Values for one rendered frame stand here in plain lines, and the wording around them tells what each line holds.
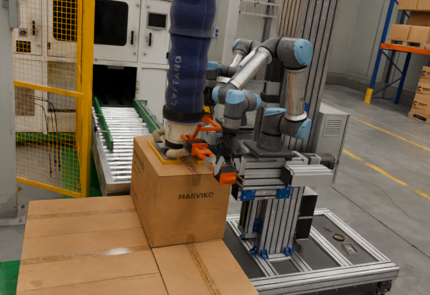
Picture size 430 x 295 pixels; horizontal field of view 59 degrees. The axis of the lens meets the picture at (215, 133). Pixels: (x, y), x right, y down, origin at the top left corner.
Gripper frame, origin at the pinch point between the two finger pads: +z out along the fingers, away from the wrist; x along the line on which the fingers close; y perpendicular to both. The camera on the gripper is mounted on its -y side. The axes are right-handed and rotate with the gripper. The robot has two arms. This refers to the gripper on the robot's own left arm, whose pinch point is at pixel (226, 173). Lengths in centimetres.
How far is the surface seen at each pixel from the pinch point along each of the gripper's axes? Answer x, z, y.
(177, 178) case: 10.9, 15.0, 29.8
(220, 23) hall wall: -408, -43, 951
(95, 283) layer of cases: 51, 53, 9
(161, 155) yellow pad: 13, 11, 51
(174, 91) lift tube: 9, -23, 55
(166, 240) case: 13, 50, 30
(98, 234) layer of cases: 45, 53, 48
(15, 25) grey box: 88, -41, 163
